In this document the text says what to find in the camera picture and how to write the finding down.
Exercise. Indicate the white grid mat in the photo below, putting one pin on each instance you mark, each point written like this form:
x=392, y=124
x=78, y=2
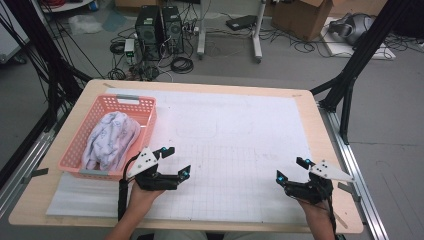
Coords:
x=233, y=133

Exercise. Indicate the open cardboard box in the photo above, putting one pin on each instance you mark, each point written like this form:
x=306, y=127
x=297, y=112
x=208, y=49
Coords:
x=300, y=18

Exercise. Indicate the black frame post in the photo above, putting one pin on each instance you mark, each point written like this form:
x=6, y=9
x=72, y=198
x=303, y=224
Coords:
x=36, y=36
x=363, y=43

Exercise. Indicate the white metal stand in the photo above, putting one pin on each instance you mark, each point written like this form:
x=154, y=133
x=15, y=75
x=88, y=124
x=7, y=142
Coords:
x=201, y=33

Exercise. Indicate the aluminium rail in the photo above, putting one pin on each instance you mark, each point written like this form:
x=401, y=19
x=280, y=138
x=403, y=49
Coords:
x=23, y=170
x=370, y=213

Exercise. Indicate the person's left hand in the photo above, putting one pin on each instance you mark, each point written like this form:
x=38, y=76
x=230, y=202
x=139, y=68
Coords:
x=143, y=200

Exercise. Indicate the white round table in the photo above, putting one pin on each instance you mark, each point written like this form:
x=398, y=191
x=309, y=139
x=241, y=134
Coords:
x=70, y=6

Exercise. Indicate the white floor board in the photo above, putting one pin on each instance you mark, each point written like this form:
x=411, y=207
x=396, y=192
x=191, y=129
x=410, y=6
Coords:
x=336, y=50

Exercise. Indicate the grey and black device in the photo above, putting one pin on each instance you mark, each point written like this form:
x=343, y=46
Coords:
x=351, y=28

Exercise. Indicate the slim black computer tower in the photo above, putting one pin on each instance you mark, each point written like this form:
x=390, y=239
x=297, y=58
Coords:
x=172, y=30

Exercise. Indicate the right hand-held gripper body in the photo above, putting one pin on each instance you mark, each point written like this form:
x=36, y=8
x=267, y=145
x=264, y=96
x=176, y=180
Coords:
x=306, y=191

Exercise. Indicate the white power unit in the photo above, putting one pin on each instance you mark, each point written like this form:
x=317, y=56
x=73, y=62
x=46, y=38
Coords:
x=129, y=48

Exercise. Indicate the clear plastic bag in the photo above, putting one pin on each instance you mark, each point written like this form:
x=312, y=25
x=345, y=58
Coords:
x=85, y=25

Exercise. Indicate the lavender printed cloth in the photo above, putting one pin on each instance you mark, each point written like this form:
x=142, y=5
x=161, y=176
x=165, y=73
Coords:
x=110, y=140

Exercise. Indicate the person's right hand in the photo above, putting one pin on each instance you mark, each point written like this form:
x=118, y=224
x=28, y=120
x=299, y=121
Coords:
x=318, y=211

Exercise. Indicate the large black computer tower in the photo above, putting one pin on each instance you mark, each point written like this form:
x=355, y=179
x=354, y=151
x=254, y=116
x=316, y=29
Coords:
x=148, y=30

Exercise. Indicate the grey metal bracket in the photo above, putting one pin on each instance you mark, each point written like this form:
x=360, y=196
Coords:
x=350, y=190
x=35, y=174

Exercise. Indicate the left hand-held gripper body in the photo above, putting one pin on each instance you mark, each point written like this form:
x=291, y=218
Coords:
x=150, y=181

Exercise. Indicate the flat black device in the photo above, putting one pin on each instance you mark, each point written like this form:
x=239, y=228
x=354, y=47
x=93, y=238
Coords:
x=240, y=22

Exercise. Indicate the pink plastic basket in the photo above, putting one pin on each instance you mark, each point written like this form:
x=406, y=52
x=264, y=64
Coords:
x=100, y=103

